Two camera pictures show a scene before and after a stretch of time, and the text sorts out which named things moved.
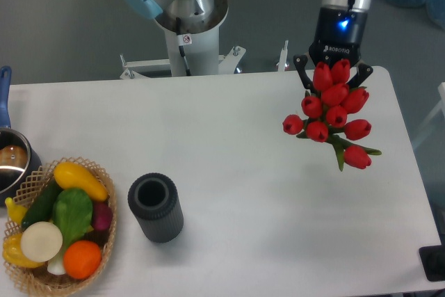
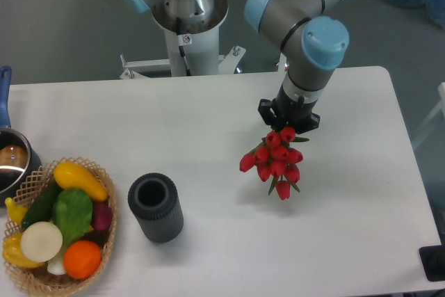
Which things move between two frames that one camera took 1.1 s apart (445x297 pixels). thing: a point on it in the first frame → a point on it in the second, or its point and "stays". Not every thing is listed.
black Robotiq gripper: x=338 y=35 → x=288 y=110
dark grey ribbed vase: x=154 y=198 stays
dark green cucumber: x=41 y=209 stays
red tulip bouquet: x=325 y=111 → x=276 y=161
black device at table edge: x=432 y=259 stays
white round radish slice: x=41 y=241 stays
